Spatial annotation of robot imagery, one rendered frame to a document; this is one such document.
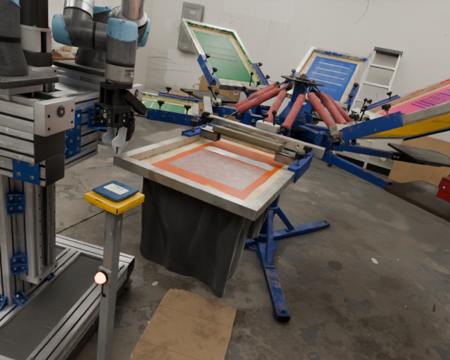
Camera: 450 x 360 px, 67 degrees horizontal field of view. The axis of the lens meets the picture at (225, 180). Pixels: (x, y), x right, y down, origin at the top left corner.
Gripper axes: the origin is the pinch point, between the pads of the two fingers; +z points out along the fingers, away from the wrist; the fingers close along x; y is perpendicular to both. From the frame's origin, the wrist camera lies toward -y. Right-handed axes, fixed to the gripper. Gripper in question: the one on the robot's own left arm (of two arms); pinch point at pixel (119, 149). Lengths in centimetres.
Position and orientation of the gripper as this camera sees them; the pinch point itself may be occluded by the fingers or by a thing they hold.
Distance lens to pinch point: 106.2
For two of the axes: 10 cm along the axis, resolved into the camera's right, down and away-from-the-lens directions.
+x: 8.8, 3.2, -3.4
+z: -1.9, 9.1, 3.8
